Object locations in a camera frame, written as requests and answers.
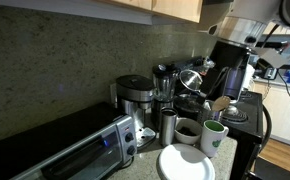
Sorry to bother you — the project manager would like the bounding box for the steel black coffee maker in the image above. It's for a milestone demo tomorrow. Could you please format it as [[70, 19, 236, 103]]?
[[115, 74, 158, 151]]

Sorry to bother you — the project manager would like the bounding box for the black toaster power cord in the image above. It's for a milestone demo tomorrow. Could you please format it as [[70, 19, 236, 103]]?
[[118, 155, 135, 170]]

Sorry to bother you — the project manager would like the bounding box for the black electric stove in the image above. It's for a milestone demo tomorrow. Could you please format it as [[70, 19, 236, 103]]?
[[171, 55, 265, 180]]

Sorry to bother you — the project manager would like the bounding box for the metal utensil holder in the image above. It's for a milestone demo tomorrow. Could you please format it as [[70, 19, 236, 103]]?
[[197, 99, 223, 126]]

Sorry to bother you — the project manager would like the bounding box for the wooden slotted spoon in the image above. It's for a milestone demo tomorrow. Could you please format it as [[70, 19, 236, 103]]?
[[211, 95, 232, 113]]

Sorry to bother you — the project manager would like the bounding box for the thick black cable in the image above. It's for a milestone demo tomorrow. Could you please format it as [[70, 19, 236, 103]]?
[[257, 103, 273, 155]]

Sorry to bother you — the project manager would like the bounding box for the white black soda maker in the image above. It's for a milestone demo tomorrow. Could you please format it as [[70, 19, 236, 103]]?
[[223, 54, 255, 103]]

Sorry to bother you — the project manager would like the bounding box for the white mug green inside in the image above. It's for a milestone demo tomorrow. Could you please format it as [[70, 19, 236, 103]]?
[[199, 119, 230, 158]]

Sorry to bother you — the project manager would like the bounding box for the small gray clamp device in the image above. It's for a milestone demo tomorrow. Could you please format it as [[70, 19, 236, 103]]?
[[263, 66, 279, 81]]

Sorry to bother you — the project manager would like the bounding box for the glass blender black lid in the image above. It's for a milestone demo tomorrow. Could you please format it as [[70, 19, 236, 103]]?
[[151, 63, 180, 132]]

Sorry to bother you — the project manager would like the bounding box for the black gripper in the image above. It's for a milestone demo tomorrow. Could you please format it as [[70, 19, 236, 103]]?
[[201, 40, 251, 101]]

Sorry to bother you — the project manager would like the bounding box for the light wooden lower cabinet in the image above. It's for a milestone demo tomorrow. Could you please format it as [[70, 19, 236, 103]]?
[[251, 81, 290, 148]]

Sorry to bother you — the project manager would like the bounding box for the white foam plate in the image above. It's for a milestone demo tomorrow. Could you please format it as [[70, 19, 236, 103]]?
[[156, 143, 217, 180]]

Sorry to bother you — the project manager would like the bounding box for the stainless steel tumbler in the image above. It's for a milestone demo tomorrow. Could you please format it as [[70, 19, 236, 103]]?
[[158, 107, 179, 148]]

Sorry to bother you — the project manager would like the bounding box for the white bowl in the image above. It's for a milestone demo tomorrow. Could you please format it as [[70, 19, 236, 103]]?
[[174, 117, 204, 146]]

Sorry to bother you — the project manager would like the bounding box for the wooden upper cabinet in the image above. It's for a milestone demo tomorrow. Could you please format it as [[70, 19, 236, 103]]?
[[98, 0, 204, 25]]

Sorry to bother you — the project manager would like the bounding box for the black stereo camera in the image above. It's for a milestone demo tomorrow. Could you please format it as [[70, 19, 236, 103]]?
[[255, 40, 289, 50]]

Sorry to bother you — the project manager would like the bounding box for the silver black toaster oven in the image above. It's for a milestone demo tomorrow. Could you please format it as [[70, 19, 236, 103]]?
[[0, 101, 139, 180]]

